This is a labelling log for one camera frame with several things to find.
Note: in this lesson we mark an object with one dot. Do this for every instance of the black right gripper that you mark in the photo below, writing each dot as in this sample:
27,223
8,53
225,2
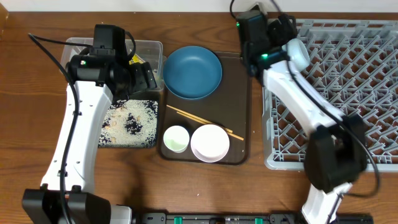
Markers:
285,26

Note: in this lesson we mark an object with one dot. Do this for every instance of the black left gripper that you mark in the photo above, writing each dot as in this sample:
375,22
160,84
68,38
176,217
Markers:
144,80

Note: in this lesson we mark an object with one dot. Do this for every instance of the green snack wrapper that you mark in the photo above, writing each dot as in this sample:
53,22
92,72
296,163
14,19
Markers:
136,59

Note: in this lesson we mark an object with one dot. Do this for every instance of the light blue bowl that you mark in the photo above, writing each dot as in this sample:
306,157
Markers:
298,53

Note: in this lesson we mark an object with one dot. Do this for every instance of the dark blue bowl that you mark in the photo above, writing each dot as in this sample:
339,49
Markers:
192,72

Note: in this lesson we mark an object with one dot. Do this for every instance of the white pink bowl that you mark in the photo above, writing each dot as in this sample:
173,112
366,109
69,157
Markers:
210,143

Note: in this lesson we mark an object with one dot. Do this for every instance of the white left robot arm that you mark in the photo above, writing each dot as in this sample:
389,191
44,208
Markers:
66,193

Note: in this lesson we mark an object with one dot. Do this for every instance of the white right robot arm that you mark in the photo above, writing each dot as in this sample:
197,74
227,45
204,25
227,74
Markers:
336,153

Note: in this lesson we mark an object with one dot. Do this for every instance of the black waste tray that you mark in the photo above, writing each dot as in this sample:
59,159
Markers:
154,105

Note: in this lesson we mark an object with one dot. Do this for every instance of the grey dishwasher rack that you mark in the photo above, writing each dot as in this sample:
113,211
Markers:
353,64

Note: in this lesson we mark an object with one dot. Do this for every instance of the clear plastic bin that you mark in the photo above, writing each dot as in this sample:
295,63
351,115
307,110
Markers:
147,51

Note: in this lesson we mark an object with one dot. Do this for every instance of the spilled white rice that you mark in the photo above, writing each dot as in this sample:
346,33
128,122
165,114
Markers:
130,124

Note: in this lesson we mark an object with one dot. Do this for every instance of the wooden chopstick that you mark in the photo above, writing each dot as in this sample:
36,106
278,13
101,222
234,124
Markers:
189,115
228,131

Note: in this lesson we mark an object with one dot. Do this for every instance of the small white cup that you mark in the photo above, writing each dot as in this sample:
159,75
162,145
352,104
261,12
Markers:
176,139

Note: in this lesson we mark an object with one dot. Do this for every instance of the brown serving tray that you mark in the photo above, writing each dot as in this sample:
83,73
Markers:
228,106

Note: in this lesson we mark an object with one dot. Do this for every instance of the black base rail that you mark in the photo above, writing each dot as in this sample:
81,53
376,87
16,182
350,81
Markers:
162,218

